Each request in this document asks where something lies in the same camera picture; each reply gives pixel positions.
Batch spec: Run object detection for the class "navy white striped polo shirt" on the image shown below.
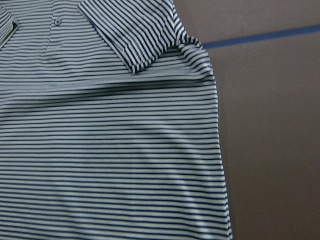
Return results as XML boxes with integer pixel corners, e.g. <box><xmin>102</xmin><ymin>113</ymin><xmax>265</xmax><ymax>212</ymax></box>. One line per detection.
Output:
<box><xmin>0</xmin><ymin>0</ymin><xmax>233</xmax><ymax>240</ymax></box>

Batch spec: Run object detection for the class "brown paper table cover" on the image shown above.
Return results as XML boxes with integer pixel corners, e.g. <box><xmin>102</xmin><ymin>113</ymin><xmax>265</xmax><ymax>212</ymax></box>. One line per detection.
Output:
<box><xmin>175</xmin><ymin>0</ymin><xmax>320</xmax><ymax>240</ymax></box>

